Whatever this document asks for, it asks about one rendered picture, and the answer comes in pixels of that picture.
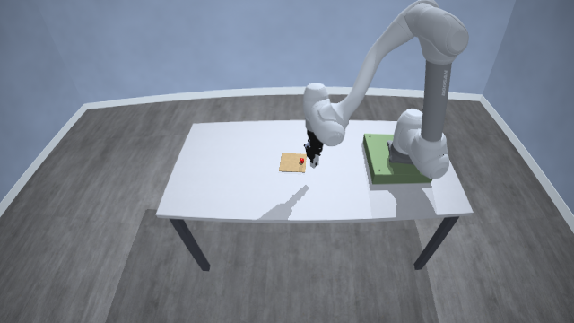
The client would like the tan flat mat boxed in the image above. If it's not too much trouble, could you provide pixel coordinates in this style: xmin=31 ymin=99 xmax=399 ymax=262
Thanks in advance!
xmin=279 ymin=153 xmax=307 ymax=172

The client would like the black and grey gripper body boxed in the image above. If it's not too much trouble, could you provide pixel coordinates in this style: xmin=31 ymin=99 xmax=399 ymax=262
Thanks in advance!
xmin=307 ymin=130 xmax=318 ymax=145

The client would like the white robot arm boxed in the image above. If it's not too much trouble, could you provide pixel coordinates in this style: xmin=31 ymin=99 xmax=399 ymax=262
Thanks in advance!
xmin=303 ymin=0 xmax=469 ymax=179

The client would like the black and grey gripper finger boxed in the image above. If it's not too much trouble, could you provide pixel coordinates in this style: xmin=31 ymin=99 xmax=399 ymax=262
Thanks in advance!
xmin=315 ymin=140 xmax=324 ymax=165
xmin=303 ymin=140 xmax=317 ymax=169

